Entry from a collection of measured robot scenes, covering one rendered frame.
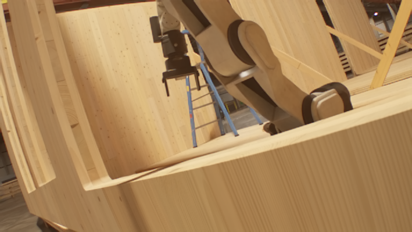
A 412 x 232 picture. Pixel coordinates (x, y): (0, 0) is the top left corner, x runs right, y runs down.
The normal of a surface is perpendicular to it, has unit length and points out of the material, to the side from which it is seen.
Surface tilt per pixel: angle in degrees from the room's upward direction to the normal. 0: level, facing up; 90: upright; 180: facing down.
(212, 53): 101
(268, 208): 90
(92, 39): 90
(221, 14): 90
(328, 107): 90
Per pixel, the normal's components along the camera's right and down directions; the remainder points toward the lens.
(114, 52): 0.56, -0.22
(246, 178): -0.75, 0.27
